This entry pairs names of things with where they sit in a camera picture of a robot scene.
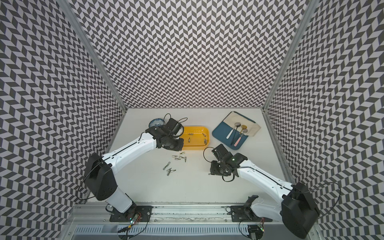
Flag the yellow plastic storage box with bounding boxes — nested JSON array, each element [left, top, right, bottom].
[[180, 126, 210, 151]]

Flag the pink handled silver spoon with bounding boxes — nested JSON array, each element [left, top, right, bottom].
[[234, 129, 248, 147]]

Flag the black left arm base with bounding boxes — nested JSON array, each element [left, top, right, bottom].
[[110, 206, 153, 223]]

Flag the beige cloth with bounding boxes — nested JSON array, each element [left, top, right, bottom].
[[223, 111, 261, 137]]

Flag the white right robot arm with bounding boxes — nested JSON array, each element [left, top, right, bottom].
[[210, 144, 321, 239]]

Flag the aluminium corner post left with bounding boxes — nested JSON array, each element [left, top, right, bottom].
[[57, 0, 127, 113]]

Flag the white handled silver spoon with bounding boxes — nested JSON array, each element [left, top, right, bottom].
[[226, 122, 241, 139]]

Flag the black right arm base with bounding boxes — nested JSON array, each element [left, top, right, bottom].
[[226, 195, 262, 223]]

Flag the aluminium corner post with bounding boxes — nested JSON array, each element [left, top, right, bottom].
[[262, 0, 320, 111], [57, 0, 127, 113]]

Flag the black long spoon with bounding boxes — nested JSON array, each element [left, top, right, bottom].
[[231, 124, 241, 146]]

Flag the aluminium front rail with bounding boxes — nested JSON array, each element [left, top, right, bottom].
[[65, 202, 285, 225]]

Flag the aluminium corner post right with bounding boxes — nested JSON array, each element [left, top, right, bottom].
[[262, 0, 320, 111]]

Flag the teal plastic tray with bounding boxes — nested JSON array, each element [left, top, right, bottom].
[[212, 111, 261, 150]]

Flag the blue patterned ceramic bowl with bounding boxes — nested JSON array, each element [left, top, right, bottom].
[[149, 118, 166, 128]]

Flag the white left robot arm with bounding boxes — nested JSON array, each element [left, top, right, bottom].
[[83, 118, 184, 214]]

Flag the gold spoon green handle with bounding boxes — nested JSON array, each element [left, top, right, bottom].
[[234, 125, 248, 147]]

